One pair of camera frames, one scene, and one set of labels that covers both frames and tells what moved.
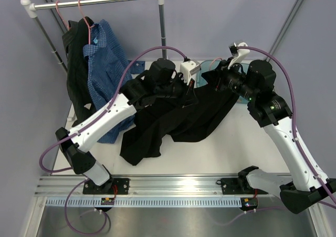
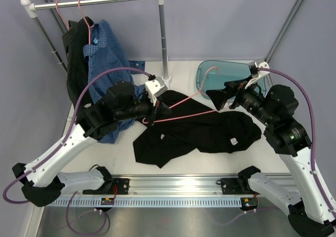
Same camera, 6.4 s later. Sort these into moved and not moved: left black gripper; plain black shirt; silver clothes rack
Moved: plain black shirt; left black gripper
Not moved: silver clothes rack
